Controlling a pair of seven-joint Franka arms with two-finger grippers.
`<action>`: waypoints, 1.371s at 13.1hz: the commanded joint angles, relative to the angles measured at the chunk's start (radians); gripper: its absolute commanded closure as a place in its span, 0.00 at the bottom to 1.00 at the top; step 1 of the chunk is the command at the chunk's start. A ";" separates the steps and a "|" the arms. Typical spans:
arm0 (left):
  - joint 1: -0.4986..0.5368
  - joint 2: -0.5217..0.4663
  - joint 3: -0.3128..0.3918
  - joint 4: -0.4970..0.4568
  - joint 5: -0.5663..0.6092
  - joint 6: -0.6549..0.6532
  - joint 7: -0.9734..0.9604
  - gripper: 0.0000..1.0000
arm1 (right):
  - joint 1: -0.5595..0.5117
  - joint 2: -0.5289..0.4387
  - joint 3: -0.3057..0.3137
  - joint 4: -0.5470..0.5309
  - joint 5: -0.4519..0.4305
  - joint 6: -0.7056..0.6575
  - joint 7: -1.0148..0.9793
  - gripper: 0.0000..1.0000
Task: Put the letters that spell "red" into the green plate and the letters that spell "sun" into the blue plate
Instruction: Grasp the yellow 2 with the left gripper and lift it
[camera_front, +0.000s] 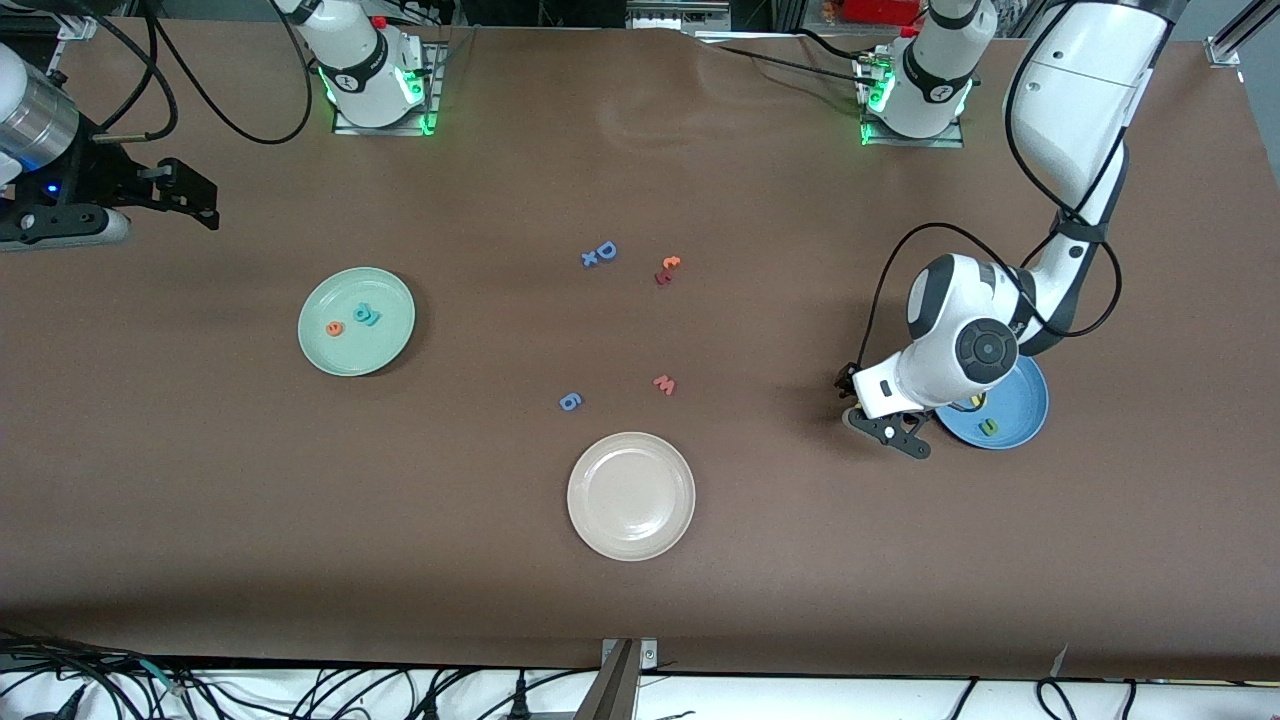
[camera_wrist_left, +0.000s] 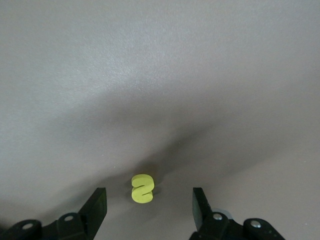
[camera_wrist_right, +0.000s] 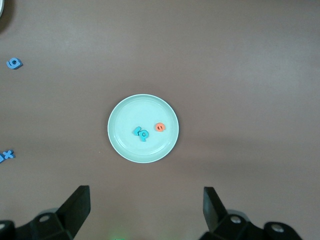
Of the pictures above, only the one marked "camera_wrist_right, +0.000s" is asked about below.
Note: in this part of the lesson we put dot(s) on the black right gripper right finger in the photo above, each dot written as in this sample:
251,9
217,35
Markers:
215,215

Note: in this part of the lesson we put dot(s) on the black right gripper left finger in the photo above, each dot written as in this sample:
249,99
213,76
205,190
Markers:
75,212

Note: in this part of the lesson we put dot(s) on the teal foam letter p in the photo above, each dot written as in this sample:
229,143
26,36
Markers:
143,138

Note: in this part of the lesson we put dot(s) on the orange foam letter e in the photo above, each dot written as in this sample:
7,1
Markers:
160,129

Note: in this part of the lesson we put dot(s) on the teal foam letter r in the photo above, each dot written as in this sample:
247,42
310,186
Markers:
137,131

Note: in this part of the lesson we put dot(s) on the blue foam letter x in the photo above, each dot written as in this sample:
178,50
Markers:
8,154

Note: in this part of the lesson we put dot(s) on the blue foam letter D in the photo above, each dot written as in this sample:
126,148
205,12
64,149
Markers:
1,159

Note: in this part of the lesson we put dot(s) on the pale green plate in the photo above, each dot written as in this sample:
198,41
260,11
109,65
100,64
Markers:
130,112

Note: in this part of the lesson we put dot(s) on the brown table cover sheet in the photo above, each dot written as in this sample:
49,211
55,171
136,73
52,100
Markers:
225,75

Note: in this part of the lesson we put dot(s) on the blue foam number 6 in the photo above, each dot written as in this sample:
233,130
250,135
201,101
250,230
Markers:
18,65

